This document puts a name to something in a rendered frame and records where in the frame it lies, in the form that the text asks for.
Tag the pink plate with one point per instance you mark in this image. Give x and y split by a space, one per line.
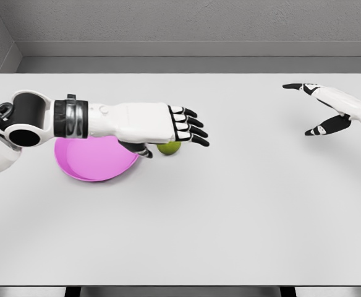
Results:
97 157

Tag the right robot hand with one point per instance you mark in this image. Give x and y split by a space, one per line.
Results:
338 100

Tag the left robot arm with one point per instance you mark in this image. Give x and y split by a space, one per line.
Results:
44 119

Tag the green apple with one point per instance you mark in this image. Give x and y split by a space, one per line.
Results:
169 148

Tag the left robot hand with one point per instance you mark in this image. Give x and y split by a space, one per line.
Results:
143 122

